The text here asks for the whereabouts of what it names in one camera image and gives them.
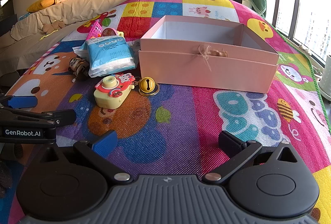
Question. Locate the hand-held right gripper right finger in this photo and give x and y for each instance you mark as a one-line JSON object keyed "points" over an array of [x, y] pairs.
{"points": [[230, 145]]}

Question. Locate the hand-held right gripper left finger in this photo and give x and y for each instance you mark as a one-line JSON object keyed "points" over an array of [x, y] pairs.
{"points": [[104, 145]]}

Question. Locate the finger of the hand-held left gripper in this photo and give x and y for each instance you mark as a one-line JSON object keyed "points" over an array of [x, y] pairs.
{"points": [[62, 117], [23, 102]]}

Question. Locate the pink cardboard box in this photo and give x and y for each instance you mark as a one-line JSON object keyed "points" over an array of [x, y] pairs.
{"points": [[206, 74]]}

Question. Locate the yellow pudding cup pink lid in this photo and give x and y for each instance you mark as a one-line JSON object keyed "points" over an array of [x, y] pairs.
{"points": [[108, 32]]}

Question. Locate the brown toy figure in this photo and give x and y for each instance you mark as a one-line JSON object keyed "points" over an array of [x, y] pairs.
{"points": [[77, 66]]}

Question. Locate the colourful printed play mat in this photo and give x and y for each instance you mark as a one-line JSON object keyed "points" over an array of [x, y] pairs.
{"points": [[181, 115]]}

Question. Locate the blue tissue packet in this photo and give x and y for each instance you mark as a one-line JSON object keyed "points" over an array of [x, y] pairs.
{"points": [[108, 56]]}

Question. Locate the small beige plush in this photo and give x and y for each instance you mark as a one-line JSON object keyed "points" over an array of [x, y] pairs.
{"points": [[53, 26]]}

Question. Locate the dark cabinet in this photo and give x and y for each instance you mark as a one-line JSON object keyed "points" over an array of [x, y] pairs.
{"points": [[6, 22]]}

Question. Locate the blue tissue box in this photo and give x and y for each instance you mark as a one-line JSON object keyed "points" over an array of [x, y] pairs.
{"points": [[25, 16]]}

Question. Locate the pink toy basket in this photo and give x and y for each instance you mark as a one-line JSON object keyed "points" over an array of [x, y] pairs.
{"points": [[95, 30]]}

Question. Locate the yellow pillow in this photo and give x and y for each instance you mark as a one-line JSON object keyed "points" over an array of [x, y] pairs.
{"points": [[41, 4]]}

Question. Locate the beige covered sofa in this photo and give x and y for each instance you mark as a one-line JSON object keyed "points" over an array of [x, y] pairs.
{"points": [[77, 7]]}

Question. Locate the white container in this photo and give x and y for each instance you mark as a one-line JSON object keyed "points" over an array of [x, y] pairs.
{"points": [[326, 79]]}

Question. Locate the yellow toy camera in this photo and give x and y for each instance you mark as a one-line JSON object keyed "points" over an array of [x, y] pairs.
{"points": [[111, 97]]}

